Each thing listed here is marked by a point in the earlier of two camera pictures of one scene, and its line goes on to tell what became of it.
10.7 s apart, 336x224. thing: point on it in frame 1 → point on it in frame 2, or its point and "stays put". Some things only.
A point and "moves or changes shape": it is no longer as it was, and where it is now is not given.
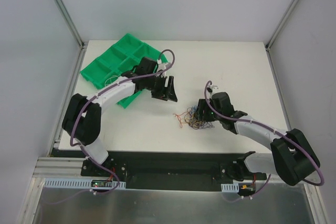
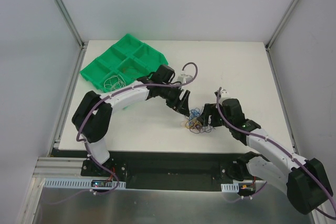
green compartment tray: x=125 y=57 stays put
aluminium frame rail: x=61 y=168 stays put
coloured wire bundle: x=194 y=123 moves or changes shape
